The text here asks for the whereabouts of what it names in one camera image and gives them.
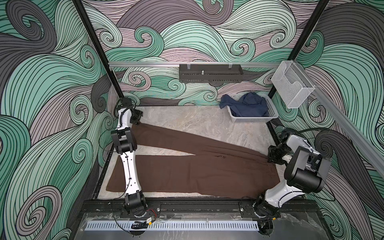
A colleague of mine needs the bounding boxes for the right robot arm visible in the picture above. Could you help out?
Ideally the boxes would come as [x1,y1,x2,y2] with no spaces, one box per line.
[253,129,332,218]

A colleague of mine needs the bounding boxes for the white plastic laundry basket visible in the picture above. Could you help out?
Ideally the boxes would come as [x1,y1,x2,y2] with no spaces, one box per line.
[226,94,279,123]

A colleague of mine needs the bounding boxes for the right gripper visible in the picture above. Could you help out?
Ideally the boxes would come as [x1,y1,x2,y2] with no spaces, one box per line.
[268,145,292,166]

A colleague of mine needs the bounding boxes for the brown trousers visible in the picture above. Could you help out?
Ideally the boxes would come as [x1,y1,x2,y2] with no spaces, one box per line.
[105,122,281,199]

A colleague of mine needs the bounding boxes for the navy blue trousers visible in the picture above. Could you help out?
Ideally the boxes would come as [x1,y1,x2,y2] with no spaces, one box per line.
[219,93,268,118]

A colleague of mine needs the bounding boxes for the black perforated wall tray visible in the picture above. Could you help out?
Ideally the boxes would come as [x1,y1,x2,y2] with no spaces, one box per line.
[179,65,244,86]

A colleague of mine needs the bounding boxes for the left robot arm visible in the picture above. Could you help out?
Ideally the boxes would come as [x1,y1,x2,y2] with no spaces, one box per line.
[111,97,147,217]

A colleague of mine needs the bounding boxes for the clear plastic wall bin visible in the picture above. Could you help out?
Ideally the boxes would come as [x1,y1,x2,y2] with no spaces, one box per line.
[271,61,315,109]

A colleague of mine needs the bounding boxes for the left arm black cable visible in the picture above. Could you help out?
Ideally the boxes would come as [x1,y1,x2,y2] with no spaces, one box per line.
[113,97,136,119]

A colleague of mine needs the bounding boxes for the aluminium rail right wall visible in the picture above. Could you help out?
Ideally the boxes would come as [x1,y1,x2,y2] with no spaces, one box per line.
[292,61,384,176]

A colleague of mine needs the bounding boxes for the white slotted cable duct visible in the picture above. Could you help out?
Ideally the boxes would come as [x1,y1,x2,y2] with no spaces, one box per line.
[85,220,259,231]

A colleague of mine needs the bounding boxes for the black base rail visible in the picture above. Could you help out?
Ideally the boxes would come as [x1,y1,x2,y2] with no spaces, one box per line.
[77,197,321,220]

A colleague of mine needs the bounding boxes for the aluminium rail back wall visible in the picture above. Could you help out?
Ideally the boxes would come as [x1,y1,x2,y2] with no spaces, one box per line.
[108,61,280,68]

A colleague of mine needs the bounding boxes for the aluminium rail wall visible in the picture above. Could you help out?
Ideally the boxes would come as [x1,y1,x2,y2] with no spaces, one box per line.
[292,61,384,176]
[108,61,280,68]

